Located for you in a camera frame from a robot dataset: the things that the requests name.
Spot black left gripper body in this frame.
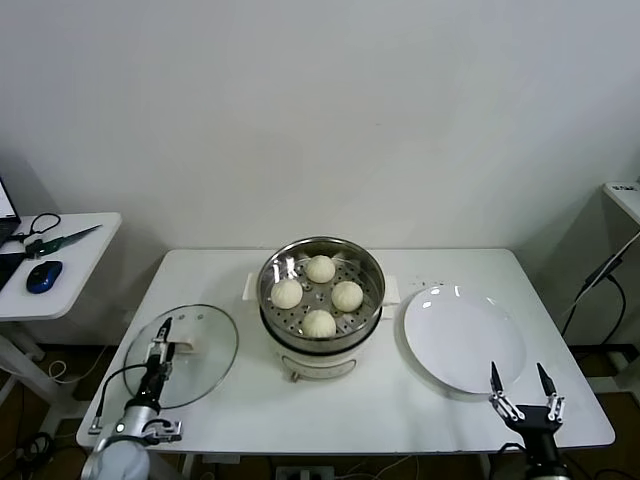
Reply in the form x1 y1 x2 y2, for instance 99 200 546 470
135 368 171 402

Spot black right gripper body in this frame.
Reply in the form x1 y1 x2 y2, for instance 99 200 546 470
506 406 562 467

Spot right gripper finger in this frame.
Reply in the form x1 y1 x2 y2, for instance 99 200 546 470
488 361 525 422
535 362 566 425

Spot glass lid with cream handle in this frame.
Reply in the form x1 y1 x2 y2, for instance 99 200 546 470
123 303 240 411

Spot white steamed baozi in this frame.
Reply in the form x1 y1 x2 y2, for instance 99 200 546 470
271 278 304 310
301 308 337 340
331 280 364 312
305 254 337 284

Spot perforated steel steamer basket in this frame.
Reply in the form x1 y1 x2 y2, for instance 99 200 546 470
243 237 403 353

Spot white round plate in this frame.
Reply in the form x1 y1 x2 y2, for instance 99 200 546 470
402 285 528 399

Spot white side table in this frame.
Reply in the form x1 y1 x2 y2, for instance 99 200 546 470
0 212 124 401

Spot blue computer mouse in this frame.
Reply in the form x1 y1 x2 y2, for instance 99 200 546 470
26 260 64 294

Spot white electric cooker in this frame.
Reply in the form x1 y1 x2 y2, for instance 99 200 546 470
259 304 387 385

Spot white rectangular table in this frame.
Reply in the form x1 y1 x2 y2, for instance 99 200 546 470
76 248 617 480

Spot black flat pad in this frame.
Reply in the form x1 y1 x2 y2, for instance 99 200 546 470
0 251 25 295

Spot white power strip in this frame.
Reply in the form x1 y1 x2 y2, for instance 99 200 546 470
276 465 335 480

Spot laptop screen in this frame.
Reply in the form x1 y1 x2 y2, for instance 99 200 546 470
0 174 23 252

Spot white desk with black label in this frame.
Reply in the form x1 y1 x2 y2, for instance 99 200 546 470
602 182 640 226

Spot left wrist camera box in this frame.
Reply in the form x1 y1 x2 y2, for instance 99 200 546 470
144 419 184 444

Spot white cable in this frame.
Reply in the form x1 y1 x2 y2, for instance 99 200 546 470
48 344 116 385
347 454 422 480

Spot black power cable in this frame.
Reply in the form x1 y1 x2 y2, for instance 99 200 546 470
562 247 640 347

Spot black coiled cable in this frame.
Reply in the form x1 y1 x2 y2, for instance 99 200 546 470
19 432 55 464

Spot green handled scissors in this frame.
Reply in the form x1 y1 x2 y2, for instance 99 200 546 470
25 224 104 259

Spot black looped cord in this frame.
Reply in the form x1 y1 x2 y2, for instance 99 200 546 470
9 212 63 239

